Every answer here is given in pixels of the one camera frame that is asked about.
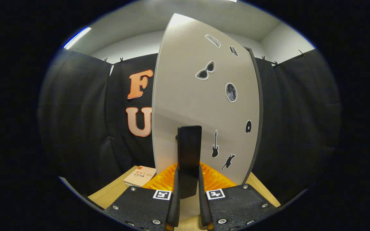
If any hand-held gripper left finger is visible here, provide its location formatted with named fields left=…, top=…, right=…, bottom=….
left=103, top=162, right=181, bottom=231

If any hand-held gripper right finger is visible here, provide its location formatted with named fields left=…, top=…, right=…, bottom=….
left=199, top=162, right=277, bottom=231

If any black cabinet door handle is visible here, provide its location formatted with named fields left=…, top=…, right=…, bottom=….
left=176, top=125, right=202, bottom=199

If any beige cover book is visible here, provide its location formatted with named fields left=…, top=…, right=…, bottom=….
left=123, top=166, right=156, bottom=188

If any black backdrop cloth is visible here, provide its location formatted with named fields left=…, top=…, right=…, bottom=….
left=37, top=48, right=343, bottom=206

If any row of black cloth clips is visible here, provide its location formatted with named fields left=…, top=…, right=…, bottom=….
left=74, top=49, right=305, bottom=67

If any long ceiling light strip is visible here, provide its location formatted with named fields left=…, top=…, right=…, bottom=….
left=64, top=27, right=92, bottom=49

